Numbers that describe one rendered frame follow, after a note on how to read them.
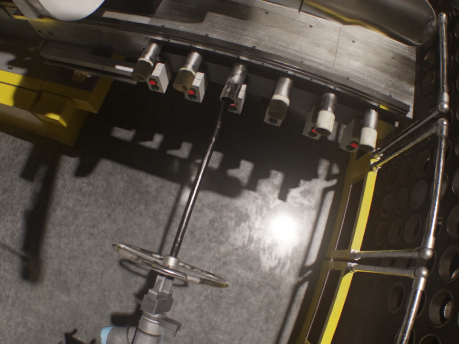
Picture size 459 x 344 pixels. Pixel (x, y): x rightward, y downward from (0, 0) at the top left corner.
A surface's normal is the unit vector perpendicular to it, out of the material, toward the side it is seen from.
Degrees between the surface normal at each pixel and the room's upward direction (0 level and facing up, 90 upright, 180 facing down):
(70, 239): 0
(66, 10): 90
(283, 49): 0
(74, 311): 0
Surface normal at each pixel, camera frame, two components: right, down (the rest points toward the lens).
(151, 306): -0.22, -0.28
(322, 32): 0.01, -0.22
